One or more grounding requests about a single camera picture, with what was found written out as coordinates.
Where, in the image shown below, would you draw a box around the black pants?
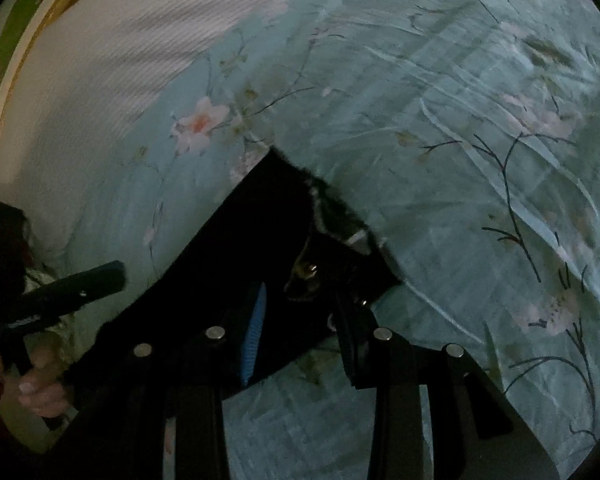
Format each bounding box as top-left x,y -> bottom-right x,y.
65,147 -> 406,411

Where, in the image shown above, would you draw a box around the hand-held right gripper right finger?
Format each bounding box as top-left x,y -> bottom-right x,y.
330,296 -> 561,480

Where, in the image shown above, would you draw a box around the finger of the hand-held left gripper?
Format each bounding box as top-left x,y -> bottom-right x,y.
54,260 -> 127,323

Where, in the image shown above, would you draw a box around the person's left hand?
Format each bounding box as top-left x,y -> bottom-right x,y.
17,337 -> 77,417

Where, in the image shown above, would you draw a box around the teal floral bedsheet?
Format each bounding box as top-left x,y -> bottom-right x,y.
10,0 -> 600,480

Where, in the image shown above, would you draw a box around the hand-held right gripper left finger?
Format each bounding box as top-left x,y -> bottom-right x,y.
65,281 -> 270,480

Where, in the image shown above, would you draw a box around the white textured mattress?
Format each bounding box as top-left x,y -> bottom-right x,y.
0,0 -> 331,266

